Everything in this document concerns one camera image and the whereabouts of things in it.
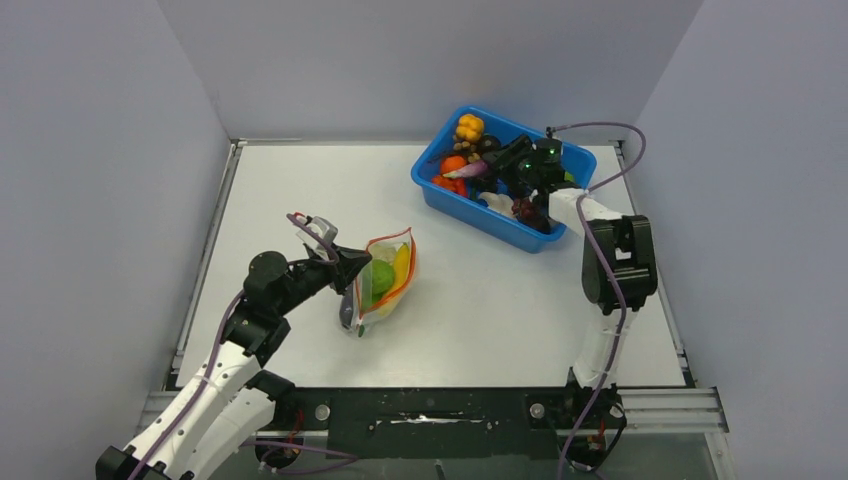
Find blue plastic bin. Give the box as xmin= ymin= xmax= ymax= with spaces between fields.
xmin=411 ymin=106 xmax=597 ymax=253

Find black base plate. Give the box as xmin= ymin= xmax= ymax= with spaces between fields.
xmin=265 ymin=386 xmax=627 ymax=464

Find round orange toy fruit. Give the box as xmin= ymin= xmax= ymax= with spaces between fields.
xmin=439 ymin=155 xmax=468 ymax=175

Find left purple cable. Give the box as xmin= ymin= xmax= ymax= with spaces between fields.
xmin=125 ymin=211 xmax=342 ymax=480

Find green toy mango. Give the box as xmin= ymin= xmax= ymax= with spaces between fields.
xmin=370 ymin=260 xmax=394 ymax=296

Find light purple toy eggplant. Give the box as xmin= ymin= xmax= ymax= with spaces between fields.
xmin=442 ymin=160 xmax=489 ymax=179

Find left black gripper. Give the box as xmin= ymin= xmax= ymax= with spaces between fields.
xmin=274 ymin=242 xmax=371 ymax=316

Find orange toy pumpkin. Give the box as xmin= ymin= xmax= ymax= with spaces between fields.
xmin=454 ymin=113 xmax=485 ymax=144

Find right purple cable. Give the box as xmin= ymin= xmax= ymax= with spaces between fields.
xmin=546 ymin=121 xmax=647 ymax=480

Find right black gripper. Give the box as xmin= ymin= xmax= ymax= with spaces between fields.
xmin=484 ymin=135 xmax=540 ymax=191

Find long green toy bean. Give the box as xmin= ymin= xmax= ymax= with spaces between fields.
xmin=354 ymin=295 xmax=382 ymax=338

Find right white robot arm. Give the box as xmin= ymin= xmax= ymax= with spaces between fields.
xmin=479 ymin=134 xmax=658 ymax=389

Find clear zip bag orange zipper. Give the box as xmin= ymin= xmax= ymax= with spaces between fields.
xmin=339 ymin=228 xmax=418 ymax=338

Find dark plum toy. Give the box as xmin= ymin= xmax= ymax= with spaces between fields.
xmin=476 ymin=134 xmax=502 ymax=155

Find purple cable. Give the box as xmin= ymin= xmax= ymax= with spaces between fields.
xmin=546 ymin=121 xmax=647 ymax=480
xmin=125 ymin=211 xmax=342 ymax=480

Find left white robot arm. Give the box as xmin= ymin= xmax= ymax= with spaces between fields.
xmin=95 ymin=244 xmax=372 ymax=479

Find yellow toy banana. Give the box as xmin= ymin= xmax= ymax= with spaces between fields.
xmin=392 ymin=243 xmax=411 ymax=290

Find red toy grapes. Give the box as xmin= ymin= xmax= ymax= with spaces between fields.
xmin=511 ymin=198 xmax=551 ymax=235

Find aluminium frame rail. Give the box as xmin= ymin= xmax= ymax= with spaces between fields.
xmin=145 ymin=387 xmax=730 ymax=435

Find brown longan cluster toy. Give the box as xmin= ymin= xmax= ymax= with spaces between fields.
xmin=452 ymin=135 xmax=481 ymax=163

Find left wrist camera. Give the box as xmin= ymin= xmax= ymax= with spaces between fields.
xmin=293 ymin=213 xmax=338 ymax=262

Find dark purple toy eggplant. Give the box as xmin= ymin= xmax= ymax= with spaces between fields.
xmin=338 ymin=290 xmax=357 ymax=332

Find orange toy tangerine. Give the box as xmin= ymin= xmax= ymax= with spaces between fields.
xmin=431 ymin=175 xmax=458 ymax=193

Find white toy mushroom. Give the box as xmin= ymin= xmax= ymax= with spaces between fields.
xmin=477 ymin=192 xmax=516 ymax=219

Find green toy cabbage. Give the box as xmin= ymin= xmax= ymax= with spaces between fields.
xmin=368 ymin=242 xmax=397 ymax=264

